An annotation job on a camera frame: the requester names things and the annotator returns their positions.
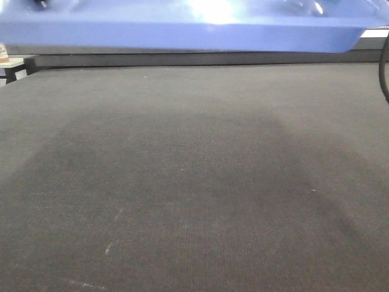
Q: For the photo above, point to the small side table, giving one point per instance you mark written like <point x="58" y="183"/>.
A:
<point x="13" y="70"/>

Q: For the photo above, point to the black table edge rail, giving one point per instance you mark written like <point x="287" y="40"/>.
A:
<point x="366" y="50"/>

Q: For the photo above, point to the blue plastic tray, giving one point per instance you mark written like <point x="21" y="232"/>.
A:
<point x="264" y="26"/>

